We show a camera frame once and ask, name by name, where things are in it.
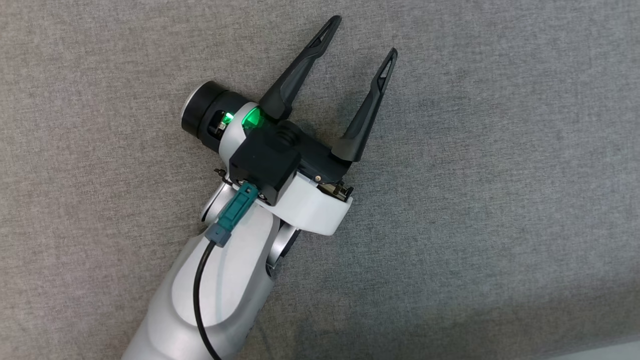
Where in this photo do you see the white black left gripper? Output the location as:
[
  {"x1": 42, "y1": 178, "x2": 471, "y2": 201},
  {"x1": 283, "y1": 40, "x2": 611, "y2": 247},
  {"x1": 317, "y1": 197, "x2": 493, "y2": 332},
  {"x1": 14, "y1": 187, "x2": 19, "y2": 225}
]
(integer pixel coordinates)
[{"x1": 181, "y1": 15, "x2": 399, "y2": 237}]

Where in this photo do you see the black cable teal plug left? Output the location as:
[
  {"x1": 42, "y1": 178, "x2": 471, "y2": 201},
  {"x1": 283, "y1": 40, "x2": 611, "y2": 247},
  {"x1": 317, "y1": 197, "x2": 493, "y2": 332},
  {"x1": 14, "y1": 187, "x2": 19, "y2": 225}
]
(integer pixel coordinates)
[{"x1": 194, "y1": 182, "x2": 258, "y2": 360}]

